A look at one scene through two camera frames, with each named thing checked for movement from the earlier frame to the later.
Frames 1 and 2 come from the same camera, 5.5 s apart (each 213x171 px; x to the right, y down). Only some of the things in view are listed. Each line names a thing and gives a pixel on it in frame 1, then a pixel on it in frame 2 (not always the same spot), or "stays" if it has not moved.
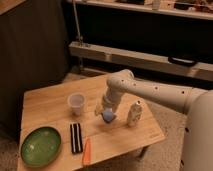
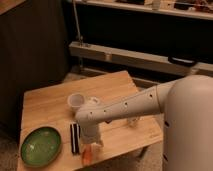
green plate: x=41 y=147 stays
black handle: x=189 y=63 stays
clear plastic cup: x=76 y=100 stays
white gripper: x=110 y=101 → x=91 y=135
